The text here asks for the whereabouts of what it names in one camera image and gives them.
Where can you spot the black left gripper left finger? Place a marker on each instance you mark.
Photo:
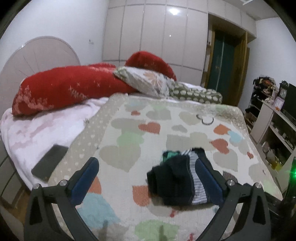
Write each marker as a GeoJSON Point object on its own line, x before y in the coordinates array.
{"type": "Point", "coordinates": [41, 222]}

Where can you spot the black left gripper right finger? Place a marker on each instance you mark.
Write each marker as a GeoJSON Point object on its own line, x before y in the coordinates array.
{"type": "Point", "coordinates": [253, 222]}

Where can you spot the dark navy pants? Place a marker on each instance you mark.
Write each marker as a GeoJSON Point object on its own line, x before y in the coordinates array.
{"type": "Point", "coordinates": [185, 178]}

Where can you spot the black smartphone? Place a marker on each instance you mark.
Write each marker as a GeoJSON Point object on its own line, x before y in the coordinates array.
{"type": "Point", "coordinates": [47, 164]}

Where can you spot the white fleece blanket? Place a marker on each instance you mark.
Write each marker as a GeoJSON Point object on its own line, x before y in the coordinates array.
{"type": "Point", "coordinates": [27, 139]}

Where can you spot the white shelf unit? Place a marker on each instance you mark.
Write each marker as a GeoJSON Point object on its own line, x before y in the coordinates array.
{"type": "Point", "coordinates": [270, 118]}

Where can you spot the heart pattern quilt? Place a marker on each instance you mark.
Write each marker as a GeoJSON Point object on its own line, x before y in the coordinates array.
{"type": "Point", "coordinates": [147, 186]}

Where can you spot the long red pillow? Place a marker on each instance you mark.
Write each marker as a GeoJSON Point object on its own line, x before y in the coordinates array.
{"type": "Point", "coordinates": [65, 86]}

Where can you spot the olive spotted pillow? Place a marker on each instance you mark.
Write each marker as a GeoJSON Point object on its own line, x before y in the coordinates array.
{"type": "Point", "coordinates": [183, 91]}

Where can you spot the green wooden door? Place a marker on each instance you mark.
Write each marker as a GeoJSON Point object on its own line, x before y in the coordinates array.
{"type": "Point", "coordinates": [227, 67]}

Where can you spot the rounded pink headboard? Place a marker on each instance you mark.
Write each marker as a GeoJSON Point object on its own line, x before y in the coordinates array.
{"type": "Point", "coordinates": [37, 55]}

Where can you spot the floral grey pillow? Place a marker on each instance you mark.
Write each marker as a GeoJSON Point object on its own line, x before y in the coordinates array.
{"type": "Point", "coordinates": [148, 82]}

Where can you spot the white glossy wardrobe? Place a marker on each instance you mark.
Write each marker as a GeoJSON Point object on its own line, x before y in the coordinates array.
{"type": "Point", "coordinates": [176, 31]}

